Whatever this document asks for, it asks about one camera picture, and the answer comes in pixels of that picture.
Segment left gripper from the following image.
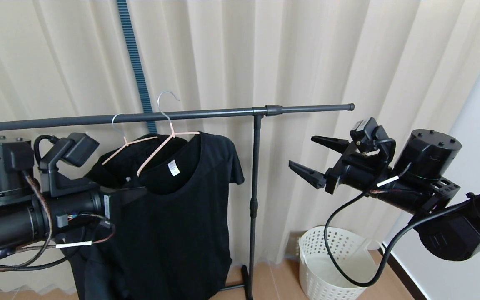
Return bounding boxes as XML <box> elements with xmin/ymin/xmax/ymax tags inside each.
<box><xmin>32</xmin><ymin>186</ymin><xmax>148</xmax><ymax>234</ymax></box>

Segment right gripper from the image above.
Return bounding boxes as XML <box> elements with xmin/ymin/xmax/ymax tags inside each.
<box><xmin>288</xmin><ymin>135</ymin><xmax>395</xmax><ymax>200</ymax></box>

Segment black shorts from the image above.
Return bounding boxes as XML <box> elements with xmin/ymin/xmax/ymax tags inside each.
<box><xmin>86</xmin><ymin>133</ymin><xmax>190</xmax><ymax>189</ymax></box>

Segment pink clothes hanger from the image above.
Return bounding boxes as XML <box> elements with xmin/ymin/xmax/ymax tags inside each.
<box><xmin>102</xmin><ymin>114</ymin><xmax>159</xmax><ymax>166</ymax></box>
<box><xmin>137</xmin><ymin>91</ymin><xmax>200</xmax><ymax>177</ymax></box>

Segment black heap of clothes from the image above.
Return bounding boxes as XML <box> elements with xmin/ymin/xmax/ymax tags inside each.
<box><xmin>63</xmin><ymin>131</ymin><xmax>245</xmax><ymax>300</ymax></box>

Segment black clothes rack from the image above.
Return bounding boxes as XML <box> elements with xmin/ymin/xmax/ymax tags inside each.
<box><xmin>0</xmin><ymin>103</ymin><xmax>355</xmax><ymax>300</ymax></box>

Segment white laundry basket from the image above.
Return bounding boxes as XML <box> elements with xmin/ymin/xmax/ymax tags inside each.
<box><xmin>298</xmin><ymin>226</ymin><xmax>386</xmax><ymax>300</ymax></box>

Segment beige curtain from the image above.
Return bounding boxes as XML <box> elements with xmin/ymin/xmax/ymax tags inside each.
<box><xmin>0</xmin><ymin>0</ymin><xmax>157</xmax><ymax>294</ymax></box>
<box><xmin>117</xmin><ymin>0</ymin><xmax>480</xmax><ymax>275</ymax></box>

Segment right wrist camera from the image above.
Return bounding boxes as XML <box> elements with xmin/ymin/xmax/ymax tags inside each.
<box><xmin>350</xmin><ymin>117</ymin><xmax>397</xmax><ymax>154</ymax></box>

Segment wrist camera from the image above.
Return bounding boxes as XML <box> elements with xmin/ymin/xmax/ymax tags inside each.
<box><xmin>350</xmin><ymin>117</ymin><xmax>397</xmax><ymax>154</ymax></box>
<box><xmin>38</xmin><ymin>132</ymin><xmax>100</xmax><ymax>197</ymax></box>

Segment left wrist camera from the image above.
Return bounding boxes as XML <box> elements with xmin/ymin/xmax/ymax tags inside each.
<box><xmin>38</xmin><ymin>132</ymin><xmax>100</xmax><ymax>197</ymax></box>

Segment black cable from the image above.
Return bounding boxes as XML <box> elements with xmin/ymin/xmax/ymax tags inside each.
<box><xmin>33</xmin><ymin>135</ymin><xmax>60</xmax><ymax>164</ymax></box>
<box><xmin>323</xmin><ymin>137</ymin><xmax>480</xmax><ymax>288</ymax></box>

